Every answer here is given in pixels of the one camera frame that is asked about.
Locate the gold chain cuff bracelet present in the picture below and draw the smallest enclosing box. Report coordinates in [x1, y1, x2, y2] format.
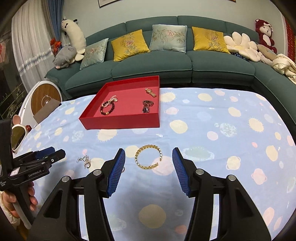
[134, 143, 163, 170]

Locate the dark bead bracelet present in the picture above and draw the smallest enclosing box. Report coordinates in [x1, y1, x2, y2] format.
[99, 100, 117, 117]

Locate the silver wrist watch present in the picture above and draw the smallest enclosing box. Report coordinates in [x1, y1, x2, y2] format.
[142, 100, 154, 113]

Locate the gold wrist watch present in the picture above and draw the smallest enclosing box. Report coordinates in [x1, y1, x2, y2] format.
[145, 88, 157, 98]

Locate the person's left hand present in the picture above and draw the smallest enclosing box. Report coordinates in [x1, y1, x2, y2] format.
[1, 182, 38, 222]

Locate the white framed mirror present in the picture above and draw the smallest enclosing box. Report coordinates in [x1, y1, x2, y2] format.
[11, 124, 28, 154]

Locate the blue patterned tablecloth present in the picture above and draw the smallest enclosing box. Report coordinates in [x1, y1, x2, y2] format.
[18, 88, 295, 240]

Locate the red shallow box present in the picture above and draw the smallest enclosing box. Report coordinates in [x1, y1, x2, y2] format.
[79, 76, 160, 130]

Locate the grey plush animal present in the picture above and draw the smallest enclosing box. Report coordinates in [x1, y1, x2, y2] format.
[53, 45, 77, 69]

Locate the red orange plush toy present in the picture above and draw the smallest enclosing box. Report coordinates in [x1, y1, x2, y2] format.
[50, 38, 62, 56]

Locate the grey-green cushion left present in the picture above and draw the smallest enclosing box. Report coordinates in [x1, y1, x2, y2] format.
[80, 38, 109, 70]

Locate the white curtain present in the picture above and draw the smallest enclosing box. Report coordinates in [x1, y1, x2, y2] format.
[11, 1, 54, 92]

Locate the white plush animal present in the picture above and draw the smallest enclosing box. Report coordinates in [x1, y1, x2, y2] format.
[61, 19, 86, 61]

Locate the green sofa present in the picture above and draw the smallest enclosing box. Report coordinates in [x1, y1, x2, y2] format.
[46, 16, 295, 125]

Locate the yellow cushion left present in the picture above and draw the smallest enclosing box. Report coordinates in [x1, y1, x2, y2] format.
[111, 30, 150, 62]

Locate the yellow cushion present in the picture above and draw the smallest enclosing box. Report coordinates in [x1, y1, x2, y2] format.
[111, 30, 150, 62]
[192, 27, 230, 54]

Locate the yellow cushion right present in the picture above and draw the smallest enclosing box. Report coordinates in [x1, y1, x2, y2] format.
[192, 27, 230, 54]

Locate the grey-blue cushion centre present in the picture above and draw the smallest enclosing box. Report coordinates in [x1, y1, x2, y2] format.
[149, 24, 188, 53]

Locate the cream flower cushion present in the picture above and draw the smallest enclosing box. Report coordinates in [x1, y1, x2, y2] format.
[224, 32, 262, 62]

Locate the tan plush toy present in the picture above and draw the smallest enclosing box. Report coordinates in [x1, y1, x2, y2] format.
[257, 44, 277, 65]

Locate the cream blanket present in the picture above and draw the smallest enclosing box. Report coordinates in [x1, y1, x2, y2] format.
[271, 54, 296, 84]

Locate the red monkey plush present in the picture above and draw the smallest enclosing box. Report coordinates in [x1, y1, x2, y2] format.
[255, 19, 277, 54]

